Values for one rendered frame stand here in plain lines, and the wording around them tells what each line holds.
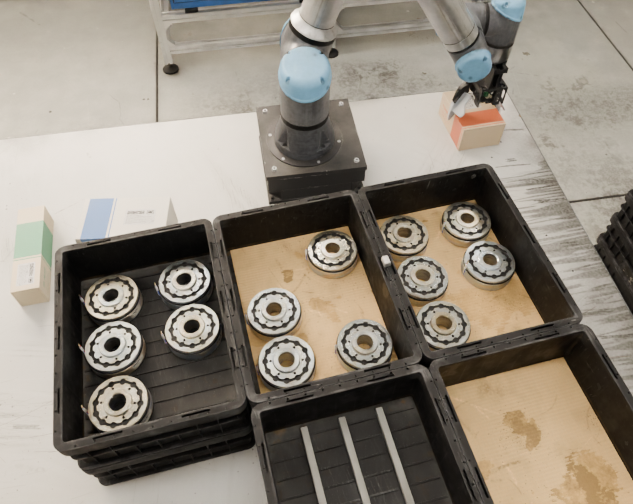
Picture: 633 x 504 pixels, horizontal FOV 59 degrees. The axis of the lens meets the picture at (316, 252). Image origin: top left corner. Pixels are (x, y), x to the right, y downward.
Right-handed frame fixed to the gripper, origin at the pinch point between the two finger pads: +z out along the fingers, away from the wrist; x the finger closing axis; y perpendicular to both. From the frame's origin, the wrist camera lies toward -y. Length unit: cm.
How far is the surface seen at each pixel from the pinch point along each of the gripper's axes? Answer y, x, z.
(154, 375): 62, -89, -7
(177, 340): 58, -83, -11
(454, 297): 59, -29, -8
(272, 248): 39, -62, -7
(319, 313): 56, -56, -7
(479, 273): 56, -24, -11
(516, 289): 60, -16, -8
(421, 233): 44, -31, -10
